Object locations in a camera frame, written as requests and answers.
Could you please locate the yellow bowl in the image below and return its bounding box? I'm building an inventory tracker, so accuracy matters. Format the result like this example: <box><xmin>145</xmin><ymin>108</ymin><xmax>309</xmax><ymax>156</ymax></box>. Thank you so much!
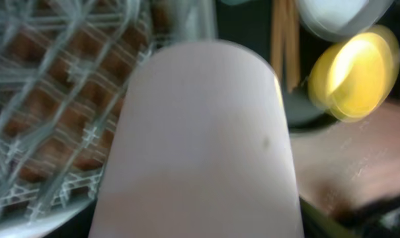
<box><xmin>307</xmin><ymin>25</ymin><xmax>400</xmax><ymax>122</ymax></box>

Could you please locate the pink cup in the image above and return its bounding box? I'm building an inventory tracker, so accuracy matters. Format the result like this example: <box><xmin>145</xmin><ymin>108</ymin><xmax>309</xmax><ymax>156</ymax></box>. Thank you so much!
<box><xmin>89</xmin><ymin>41</ymin><xmax>303</xmax><ymax>237</ymax></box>

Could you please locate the pale grey plate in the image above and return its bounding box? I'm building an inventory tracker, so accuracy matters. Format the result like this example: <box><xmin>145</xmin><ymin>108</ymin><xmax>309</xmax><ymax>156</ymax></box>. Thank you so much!
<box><xmin>296</xmin><ymin>0</ymin><xmax>393</xmax><ymax>42</ymax></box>

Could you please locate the wooden chopstick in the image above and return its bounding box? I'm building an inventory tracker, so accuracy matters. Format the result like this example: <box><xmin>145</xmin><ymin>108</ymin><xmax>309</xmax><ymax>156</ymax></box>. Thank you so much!
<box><xmin>286</xmin><ymin>0</ymin><xmax>301</xmax><ymax>93</ymax></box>
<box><xmin>270</xmin><ymin>0</ymin><xmax>285</xmax><ymax>81</ymax></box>

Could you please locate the round black tray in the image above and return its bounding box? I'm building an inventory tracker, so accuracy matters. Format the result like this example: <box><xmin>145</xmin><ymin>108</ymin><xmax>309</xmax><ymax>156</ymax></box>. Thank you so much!
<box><xmin>216</xmin><ymin>0</ymin><xmax>400</xmax><ymax>133</ymax></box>

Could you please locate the right wooden chopstick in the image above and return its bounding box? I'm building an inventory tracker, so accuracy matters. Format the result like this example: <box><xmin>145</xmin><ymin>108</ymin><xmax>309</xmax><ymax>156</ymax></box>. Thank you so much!
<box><xmin>286</xmin><ymin>0</ymin><xmax>301</xmax><ymax>93</ymax></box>

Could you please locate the grey dishwasher rack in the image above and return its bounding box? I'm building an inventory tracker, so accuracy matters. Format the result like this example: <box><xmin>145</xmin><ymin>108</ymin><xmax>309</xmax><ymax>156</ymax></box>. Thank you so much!
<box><xmin>0</xmin><ymin>0</ymin><xmax>216</xmax><ymax>237</ymax></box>

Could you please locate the left wooden chopstick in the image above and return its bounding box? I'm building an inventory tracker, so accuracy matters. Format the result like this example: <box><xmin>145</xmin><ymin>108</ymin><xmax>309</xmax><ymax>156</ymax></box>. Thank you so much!
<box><xmin>270</xmin><ymin>0</ymin><xmax>285</xmax><ymax>81</ymax></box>

